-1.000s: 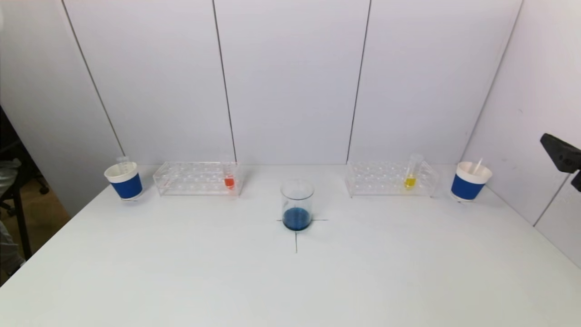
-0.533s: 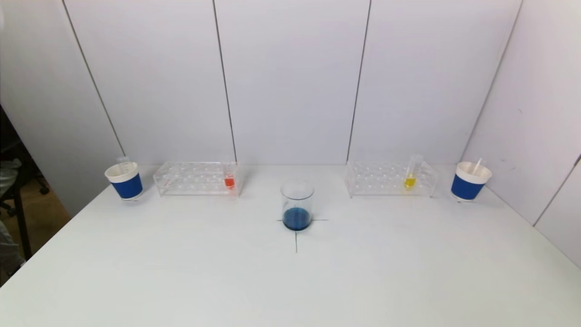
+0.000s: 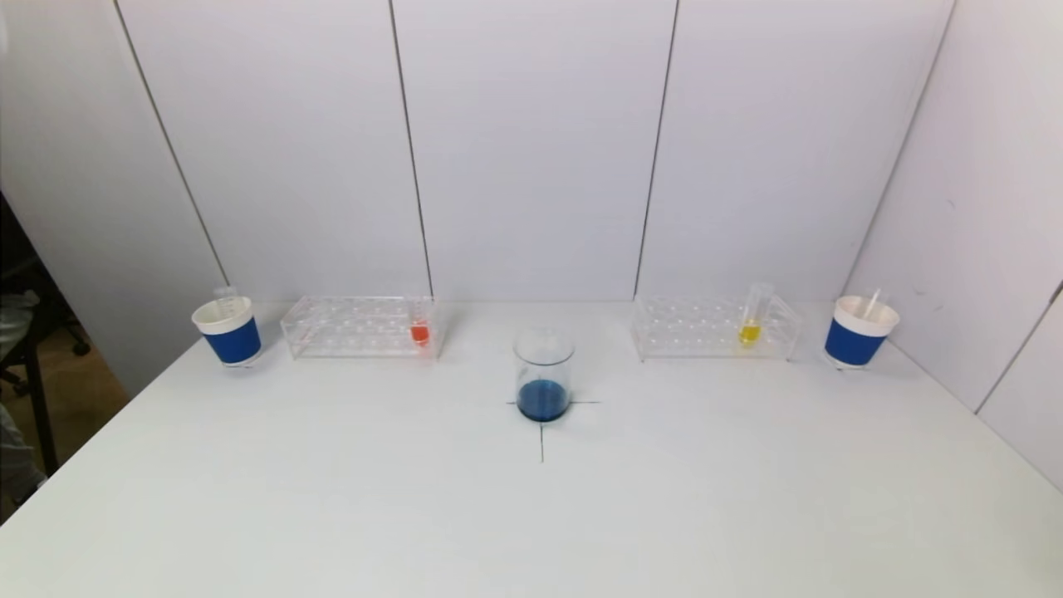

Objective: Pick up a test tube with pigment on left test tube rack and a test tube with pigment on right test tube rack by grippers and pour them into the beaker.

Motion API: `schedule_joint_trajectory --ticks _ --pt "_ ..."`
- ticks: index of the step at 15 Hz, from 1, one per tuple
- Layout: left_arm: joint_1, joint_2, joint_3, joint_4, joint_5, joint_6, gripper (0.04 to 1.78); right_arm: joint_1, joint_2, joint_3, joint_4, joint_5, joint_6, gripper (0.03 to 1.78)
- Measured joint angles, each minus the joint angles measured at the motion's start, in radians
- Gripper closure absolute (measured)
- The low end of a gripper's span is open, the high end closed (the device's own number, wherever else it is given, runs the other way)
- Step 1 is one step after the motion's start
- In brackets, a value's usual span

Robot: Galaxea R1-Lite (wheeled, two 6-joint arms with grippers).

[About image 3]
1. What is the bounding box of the blue white paper cup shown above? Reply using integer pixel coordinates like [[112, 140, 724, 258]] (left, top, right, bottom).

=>
[[192, 296, 263, 367], [824, 296, 900, 369]]

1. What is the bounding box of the clear glass beaker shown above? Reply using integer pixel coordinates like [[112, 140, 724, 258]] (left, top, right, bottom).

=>
[[513, 328, 576, 424]]

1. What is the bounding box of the clear acrylic test tube rack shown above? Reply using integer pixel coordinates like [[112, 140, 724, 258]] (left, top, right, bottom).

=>
[[633, 294, 803, 362], [279, 295, 443, 360]]

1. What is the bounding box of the yellow pigment test tube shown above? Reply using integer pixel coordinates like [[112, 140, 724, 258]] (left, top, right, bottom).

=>
[[738, 281, 776, 349]]

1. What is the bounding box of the black metal stand leg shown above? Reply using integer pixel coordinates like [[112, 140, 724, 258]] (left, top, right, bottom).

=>
[[25, 349, 61, 474]]

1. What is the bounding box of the person in black shirt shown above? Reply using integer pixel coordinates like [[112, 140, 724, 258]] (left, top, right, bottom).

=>
[[0, 291, 42, 499]]

